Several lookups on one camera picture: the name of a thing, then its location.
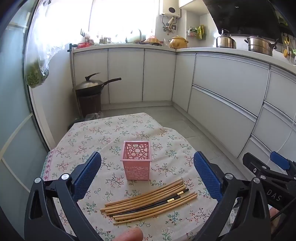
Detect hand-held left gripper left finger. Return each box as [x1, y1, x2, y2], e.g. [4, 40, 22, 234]
[24, 151, 103, 241]

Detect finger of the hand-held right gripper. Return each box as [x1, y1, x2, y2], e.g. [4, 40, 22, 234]
[242, 152, 289, 183]
[269, 151, 296, 181]

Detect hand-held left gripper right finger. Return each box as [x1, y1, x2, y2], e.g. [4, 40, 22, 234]
[193, 151, 271, 241]

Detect bunch of bamboo chopsticks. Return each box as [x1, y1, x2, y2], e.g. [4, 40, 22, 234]
[100, 178, 198, 226]

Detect pink perforated utensil basket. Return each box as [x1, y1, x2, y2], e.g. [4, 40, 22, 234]
[121, 140, 152, 181]

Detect person's right hand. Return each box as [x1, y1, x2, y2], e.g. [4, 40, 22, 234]
[269, 207, 281, 224]

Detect person's left hand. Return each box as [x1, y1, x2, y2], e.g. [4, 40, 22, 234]
[115, 227, 144, 241]

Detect floral tablecloth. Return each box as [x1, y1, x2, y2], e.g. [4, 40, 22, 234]
[43, 112, 238, 241]

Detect clear crumpled plastic bag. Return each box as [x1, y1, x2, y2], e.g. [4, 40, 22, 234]
[85, 111, 103, 120]

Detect dark brown bin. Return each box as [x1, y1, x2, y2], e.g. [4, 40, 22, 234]
[76, 93, 102, 117]

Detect white kitchen cabinets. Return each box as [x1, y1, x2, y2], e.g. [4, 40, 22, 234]
[72, 43, 296, 163]

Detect dark wok lid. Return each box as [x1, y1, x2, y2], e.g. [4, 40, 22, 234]
[75, 72, 104, 91]

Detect frosted glass sliding door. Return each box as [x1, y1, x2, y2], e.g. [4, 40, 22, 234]
[0, 5, 53, 241]

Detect black wok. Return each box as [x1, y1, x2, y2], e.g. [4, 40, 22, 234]
[74, 77, 122, 96]

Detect plastic bag of greens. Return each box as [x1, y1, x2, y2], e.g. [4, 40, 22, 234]
[24, 0, 65, 88]

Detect steel stockpot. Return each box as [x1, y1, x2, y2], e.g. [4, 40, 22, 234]
[245, 36, 279, 56]

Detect steel kettle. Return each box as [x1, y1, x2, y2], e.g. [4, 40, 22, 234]
[216, 28, 237, 49]

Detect yellow clay pot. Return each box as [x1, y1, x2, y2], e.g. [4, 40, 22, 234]
[169, 35, 189, 49]

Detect white bowl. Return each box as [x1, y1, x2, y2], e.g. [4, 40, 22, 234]
[126, 31, 140, 43]

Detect wicker basket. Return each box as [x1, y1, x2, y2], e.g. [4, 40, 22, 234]
[143, 36, 161, 45]

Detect black range hood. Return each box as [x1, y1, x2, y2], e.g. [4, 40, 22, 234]
[203, 0, 281, 41]

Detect water heater pipes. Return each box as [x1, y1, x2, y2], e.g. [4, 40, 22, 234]
[161, 14, 178, 36]

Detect bright window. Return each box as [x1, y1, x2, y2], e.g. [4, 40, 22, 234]
[46, 0, 162, 44]

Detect white water heater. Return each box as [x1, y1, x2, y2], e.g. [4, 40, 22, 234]
[159, 0, 181, 18]

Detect white upper cabinet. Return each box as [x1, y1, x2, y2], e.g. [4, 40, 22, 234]
[178, 0, 210, 10]

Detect white cable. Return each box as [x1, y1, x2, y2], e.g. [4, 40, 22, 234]
[269, 128, 293, 160]

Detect wall rack with packets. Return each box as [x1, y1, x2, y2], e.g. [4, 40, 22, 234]
[187, 24, 206, 40]

